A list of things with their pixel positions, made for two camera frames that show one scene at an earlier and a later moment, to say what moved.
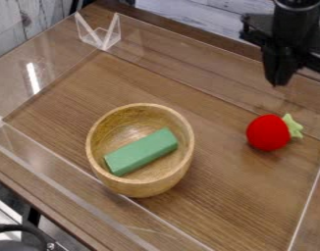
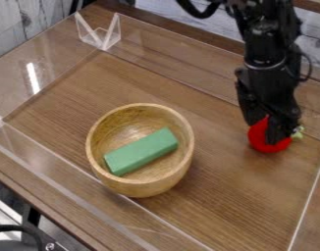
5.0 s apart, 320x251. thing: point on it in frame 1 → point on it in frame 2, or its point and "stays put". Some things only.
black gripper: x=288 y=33 → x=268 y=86
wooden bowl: x=140 y=146 stays put
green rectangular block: x=153 y=146 stays put
